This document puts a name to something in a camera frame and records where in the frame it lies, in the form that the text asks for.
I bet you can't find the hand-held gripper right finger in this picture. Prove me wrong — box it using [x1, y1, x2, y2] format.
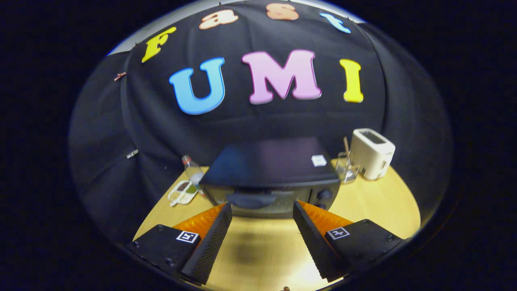
[292, 200, 404, 283]

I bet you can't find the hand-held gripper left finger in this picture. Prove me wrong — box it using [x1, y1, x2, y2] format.
[125, 202, 233, 286]

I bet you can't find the black toaster oven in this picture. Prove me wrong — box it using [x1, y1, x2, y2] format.
[199, 137, 341, 219]

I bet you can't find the white bread toaster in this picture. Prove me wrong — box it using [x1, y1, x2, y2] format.
[349, 128, 396, 181]

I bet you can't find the white divided snack tray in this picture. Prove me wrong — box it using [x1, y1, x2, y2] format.
[168, 180, 199, 207]

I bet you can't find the clear plastic water bottle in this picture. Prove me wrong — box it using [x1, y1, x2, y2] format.
[181, 154, 206, 187]

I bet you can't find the black backdrop cloth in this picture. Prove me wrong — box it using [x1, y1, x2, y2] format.
[68, 0, 453, 247]

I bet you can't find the metal wire basket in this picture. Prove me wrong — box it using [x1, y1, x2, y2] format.
[335, 152, 361, 184]

